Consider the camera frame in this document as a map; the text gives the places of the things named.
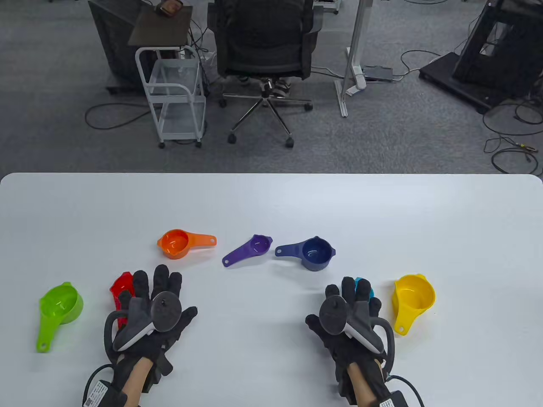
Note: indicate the red plastic measuring cup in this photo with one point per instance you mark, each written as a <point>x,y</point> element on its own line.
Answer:
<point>121,286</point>

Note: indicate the yellow plastic measuring cup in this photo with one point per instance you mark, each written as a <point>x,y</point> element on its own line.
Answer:
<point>413,296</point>

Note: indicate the black monitor stand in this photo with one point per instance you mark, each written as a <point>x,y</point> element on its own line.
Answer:
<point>488,63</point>

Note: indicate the black cabinet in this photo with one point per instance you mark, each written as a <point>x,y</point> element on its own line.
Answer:
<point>114,42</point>

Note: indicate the black wrist sensor box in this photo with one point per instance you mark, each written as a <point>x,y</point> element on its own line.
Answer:
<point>392,400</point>
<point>99,392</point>

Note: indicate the person's right forearm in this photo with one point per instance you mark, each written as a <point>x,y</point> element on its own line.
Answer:
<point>360,383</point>

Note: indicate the grey white hand controller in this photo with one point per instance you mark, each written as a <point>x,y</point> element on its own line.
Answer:
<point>165,311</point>
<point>333,313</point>

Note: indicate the white rolling cart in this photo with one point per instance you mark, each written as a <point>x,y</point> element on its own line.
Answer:
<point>176,76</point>

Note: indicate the person's right hand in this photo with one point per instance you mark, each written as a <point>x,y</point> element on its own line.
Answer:
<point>348,288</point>

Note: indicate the small brown object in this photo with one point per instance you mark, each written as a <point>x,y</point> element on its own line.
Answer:
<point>169,6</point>

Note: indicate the navy plastic measuring cup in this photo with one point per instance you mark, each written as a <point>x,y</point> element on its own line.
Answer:
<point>316,254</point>

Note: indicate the orange plastic measuring cup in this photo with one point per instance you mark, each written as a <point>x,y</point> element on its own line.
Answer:
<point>174,243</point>

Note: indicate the person's left hand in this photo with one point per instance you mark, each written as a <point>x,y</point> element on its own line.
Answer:
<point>161,277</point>

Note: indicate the black power adapter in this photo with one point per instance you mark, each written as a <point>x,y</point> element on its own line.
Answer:
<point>379,73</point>

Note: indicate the green plastic measuring cup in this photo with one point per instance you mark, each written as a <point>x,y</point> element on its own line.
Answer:
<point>59,303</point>

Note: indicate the purple plastic measuring cup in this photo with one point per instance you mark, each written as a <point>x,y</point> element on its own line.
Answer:
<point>258,245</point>

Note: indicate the white desk leg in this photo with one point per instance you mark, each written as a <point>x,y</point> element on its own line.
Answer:
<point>354,55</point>

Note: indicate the light blue plastic measuring cup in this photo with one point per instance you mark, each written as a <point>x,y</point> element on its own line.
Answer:
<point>364,288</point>

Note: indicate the person's left forearm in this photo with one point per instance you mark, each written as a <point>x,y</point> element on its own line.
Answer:
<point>135,379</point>

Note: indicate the black office chair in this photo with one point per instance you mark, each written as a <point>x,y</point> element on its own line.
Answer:
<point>263,38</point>

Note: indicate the dark brown side table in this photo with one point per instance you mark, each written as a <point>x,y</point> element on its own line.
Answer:
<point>161,27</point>

